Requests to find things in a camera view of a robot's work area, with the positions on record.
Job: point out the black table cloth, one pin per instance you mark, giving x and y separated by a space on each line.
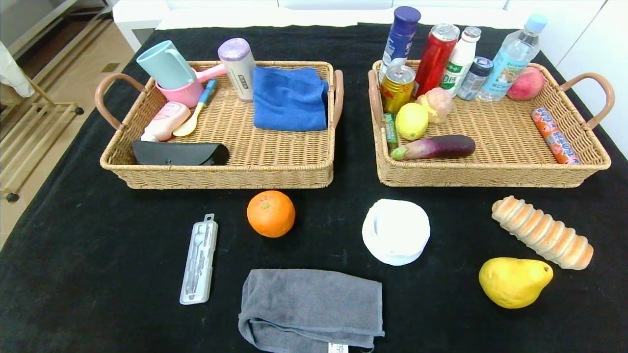
441 314

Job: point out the white hanging cloth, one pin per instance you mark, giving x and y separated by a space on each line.
12 73

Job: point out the blue folded towel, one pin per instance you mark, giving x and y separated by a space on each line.
289 98

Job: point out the grey metal frame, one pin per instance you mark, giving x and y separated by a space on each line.
44 24

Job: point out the orange fruit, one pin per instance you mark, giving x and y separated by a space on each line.
271 214

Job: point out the purple eggplant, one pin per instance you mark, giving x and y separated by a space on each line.
441 147

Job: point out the tall red drink can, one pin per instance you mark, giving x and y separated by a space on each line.
434 59

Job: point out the light blue plastic mug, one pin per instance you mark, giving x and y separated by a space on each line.
164 66

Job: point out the black glasses case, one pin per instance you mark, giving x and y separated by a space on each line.
176 153

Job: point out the long ridged bread loaf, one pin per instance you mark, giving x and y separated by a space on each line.
539 230

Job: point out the pink lotion bottle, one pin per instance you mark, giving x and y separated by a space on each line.
167 120

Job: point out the gold drink can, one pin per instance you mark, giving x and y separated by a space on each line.
396 90

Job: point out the clear water bottle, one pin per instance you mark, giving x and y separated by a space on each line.
510 59

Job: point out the yellow lemon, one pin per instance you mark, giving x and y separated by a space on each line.
412 121

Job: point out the white bottle lavender cap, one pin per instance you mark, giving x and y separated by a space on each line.
238 68

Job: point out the white paper roll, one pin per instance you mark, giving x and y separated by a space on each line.
395 233

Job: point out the clear plastic compass case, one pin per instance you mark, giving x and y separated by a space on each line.
198 264

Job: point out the beige metal rolling rack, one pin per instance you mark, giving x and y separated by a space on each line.
12 197

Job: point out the white bottle green label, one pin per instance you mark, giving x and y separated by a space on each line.
461 59

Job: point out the pale pink garlic bulb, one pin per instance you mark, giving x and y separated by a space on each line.
437 103

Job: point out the orange candy roll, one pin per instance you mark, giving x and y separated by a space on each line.
554 135

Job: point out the pink plastic cup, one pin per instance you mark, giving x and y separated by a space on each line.
186 93

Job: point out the pink peach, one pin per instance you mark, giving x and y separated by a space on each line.
527 84

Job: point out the rectangular wicker basket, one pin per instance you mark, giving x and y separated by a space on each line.
294 157
490 175

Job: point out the yellow pear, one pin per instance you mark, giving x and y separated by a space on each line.
512 283

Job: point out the dark blue bottle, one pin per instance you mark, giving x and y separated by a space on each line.
400 39

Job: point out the small grey capped jar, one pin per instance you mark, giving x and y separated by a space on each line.
473 78

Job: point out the grey towel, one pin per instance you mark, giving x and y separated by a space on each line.
309 304

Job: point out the green candy pack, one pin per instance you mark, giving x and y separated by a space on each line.
390 130

